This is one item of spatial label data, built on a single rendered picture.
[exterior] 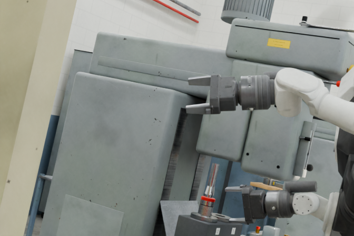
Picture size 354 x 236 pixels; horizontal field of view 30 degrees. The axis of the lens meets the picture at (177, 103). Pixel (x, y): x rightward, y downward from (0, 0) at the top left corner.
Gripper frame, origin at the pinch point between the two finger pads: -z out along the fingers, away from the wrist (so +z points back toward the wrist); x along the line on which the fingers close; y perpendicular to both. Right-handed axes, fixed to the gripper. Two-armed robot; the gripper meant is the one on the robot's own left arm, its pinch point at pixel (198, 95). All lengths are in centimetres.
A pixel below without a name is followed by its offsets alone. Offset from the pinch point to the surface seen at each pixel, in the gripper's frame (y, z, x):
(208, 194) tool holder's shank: -52, -2, 8
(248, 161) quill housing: -74, 10, 41
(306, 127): -67, 32, 50
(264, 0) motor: -38, 18, 93
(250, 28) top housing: -41, 12, 79
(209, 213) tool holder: -56, -2, 3
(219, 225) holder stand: -58, 1, 0
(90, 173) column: -85, -54, 45
